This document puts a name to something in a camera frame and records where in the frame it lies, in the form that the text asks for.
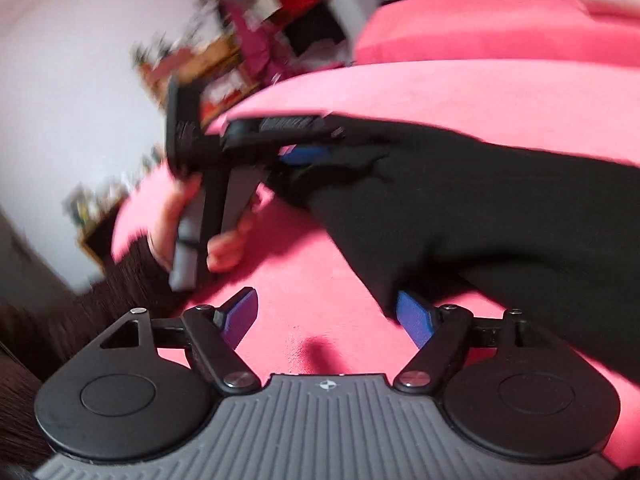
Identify low dark side table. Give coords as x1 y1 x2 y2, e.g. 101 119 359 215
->
62 148 166 271

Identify hanging red clothes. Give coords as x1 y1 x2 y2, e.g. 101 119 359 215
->
213 0 350 87

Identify person's left hand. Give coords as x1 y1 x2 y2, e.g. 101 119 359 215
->
147 173 271 276

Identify cluttered wooden shelf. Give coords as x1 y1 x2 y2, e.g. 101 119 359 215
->
131 34 259 125

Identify black knit pants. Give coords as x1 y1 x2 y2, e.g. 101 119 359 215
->
270 116 639 380

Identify far pink bed cover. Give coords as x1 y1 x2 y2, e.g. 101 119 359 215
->
354 0 639 67

